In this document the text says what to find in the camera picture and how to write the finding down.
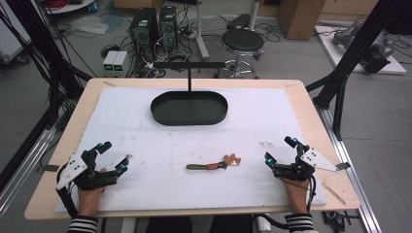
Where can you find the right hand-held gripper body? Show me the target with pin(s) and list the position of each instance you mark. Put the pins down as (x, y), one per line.
(315, 160)

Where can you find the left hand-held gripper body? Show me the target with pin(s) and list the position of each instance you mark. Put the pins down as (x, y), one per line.
(73, 168)

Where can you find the black oval tray hanger stand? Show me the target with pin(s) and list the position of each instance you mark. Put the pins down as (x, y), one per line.
(189, 110)

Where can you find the person's left hand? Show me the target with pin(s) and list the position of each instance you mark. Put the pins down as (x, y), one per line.
(89, 202)

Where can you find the person's right hand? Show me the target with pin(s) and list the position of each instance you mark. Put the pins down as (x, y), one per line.
(298, 197)

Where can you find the grey tape piece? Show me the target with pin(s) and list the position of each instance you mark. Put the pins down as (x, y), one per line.
(51, 168)
(343, 166)

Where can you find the thin wooden stick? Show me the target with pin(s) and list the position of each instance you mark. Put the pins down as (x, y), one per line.
(333, 193)

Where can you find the white foam mat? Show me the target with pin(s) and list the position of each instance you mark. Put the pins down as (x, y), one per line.
(194, 145)

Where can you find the white power supply unit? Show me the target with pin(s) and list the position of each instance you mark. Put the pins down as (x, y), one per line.
(120, 62)
(109, 61)

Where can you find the person's dark trouser legs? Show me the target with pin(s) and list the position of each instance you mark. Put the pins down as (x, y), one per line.
(197, 225)

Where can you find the white platform board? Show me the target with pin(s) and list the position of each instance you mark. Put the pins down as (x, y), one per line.
(336, 55)

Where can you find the black round stool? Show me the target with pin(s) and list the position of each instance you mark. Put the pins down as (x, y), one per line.
(243, 42)

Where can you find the black computer tower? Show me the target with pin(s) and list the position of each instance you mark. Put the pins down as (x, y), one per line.
(144, 32)
(168, 27)

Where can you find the clear plastic bag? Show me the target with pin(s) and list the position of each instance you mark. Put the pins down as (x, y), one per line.
(89, 25)

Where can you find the grey robot device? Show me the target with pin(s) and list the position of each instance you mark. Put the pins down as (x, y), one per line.
(377, 51)

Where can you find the brown cardboard box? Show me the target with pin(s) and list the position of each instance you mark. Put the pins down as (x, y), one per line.
(299, 17)

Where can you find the grey desk leg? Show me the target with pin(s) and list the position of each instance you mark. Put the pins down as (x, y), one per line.
(200, 29)

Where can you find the white round table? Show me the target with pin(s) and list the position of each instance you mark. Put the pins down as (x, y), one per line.
(68, 6)

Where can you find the aluminium rail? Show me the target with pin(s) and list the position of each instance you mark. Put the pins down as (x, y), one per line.
(26, 165)
(350, 161)

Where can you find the black metal frame strut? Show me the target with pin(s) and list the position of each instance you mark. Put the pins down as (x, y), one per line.
(353, 55)
(35, 48)

